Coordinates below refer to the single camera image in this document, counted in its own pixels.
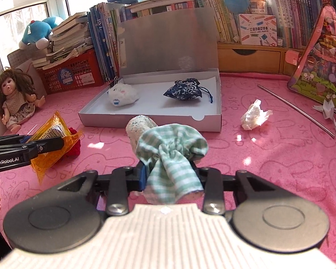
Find grey grid board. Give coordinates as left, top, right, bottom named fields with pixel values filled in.
left=7, top=45, right=49, bottom=70

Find blue white cat plush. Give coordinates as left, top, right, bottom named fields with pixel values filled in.
left=19, top=17, right=63, bottom=49

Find white fluffy pouch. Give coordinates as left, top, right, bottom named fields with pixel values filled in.
left=108, top=82, right=140, bottom=107

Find colourful triangular picture board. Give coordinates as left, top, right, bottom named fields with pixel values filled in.
left=287, top=3, right=336, bottom=105

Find white cardboard box with lid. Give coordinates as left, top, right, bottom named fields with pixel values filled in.
left=78, top=6, right=222, bottom=133

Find crumpled white tissue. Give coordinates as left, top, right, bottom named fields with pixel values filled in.
left=240, top=99, right=273, bottom=131

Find brown-haired doll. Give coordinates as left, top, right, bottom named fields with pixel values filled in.
left=0, top=69, right=45, bottom=133

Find pink sticky tag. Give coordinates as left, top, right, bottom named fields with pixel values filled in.
left=286, top=50, right=303, bottom=65

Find pink small container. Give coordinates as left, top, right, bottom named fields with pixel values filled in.
left=249, top=0, right=268, bottom=16

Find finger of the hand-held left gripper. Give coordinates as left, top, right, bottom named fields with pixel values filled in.
left=0, top=137, right=65, bottom=157
left=0, top=134, right=32, bottom=145

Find stack of worn books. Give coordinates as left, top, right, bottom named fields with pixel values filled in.
left=32, top=12, right=94, bottom=70

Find orange plastic packet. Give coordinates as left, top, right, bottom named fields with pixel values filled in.
left=30, top=111, right=83, bottom=185

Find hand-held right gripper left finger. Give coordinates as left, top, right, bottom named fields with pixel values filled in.
left=56, top=165, right=147, bottom=216

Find row of books on shelf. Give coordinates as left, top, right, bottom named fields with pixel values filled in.
left=194, top=0, right=334, bottom=49

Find green checked cloth pouch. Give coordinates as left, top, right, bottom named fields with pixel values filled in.
left=126, top=114, right=209, bottom=204

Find red knitted toy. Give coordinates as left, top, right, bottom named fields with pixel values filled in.
left=62, top=127, right=83, bottom=159

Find white printed carton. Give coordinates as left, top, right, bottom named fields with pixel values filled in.
left=238, top=14, right=278, bottom=47

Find wooden drawer shelf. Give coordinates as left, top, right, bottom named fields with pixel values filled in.
left=217, top=42, right=304, bottom=76

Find row of books behind box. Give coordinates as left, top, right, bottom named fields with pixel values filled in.
left=129, top=0, right=196, bottom=16

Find blue floral drawstring pouch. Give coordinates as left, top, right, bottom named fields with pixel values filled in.
left=163, top=78, right=215, bottom=103

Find white window frame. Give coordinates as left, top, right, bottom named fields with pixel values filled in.
left=0, top=0, right=124, bottom=68

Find metal rod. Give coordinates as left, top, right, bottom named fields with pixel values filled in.
left=257, top=84, right=336, bottom=139

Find pink printed table cloth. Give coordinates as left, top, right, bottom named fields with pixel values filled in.
left=0, top=71, right=336, bottom=264

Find row of blue upright books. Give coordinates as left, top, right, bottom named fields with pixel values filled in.
left=88, top=2, right=121, bottom=80

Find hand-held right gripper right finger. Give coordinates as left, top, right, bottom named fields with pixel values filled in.
left=189, top=161, right=272, bottom=216

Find folded paper pieces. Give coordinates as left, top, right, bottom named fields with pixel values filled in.
left=314, top=99, right=336, bottom=138

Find red plastic basket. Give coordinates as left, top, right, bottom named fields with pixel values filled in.
left=38, top=49, right=105, bottom=94

